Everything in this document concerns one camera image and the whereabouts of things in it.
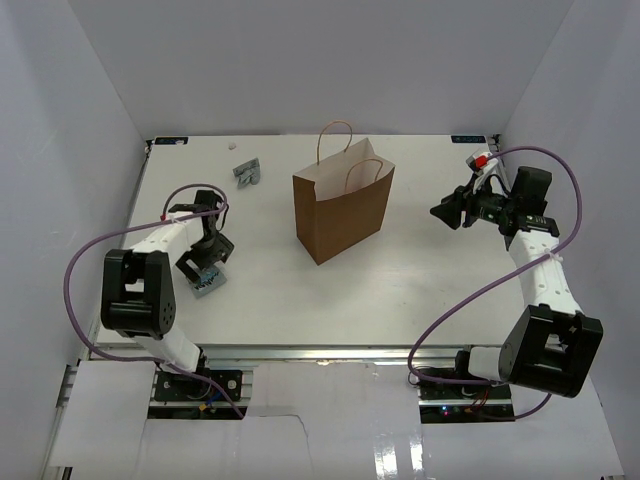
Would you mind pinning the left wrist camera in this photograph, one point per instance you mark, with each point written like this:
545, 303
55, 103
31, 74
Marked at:
204, 200

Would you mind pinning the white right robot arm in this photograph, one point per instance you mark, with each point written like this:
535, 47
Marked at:
553, 344

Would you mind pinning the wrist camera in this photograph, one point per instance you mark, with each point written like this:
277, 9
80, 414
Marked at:
204, 200
482, 166

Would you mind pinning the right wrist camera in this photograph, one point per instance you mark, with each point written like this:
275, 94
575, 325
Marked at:
482, 166

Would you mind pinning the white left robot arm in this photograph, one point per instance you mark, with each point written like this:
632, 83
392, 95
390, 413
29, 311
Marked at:
138, 300

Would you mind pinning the grey snack packet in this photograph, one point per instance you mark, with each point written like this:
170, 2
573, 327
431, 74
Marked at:
247, 173

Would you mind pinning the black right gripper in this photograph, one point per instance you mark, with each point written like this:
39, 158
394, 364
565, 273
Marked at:
451, 211

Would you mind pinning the brown paper bag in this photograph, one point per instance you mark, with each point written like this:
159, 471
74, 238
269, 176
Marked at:
341, 200

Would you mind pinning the grey Himalaya mints packet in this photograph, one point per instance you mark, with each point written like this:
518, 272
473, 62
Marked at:
208, 281

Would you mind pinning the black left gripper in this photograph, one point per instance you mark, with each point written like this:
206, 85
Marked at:
220, 250

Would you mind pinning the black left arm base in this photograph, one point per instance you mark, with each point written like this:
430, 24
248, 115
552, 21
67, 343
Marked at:
173, 387

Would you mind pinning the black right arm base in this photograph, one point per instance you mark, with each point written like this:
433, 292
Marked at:
441, 404

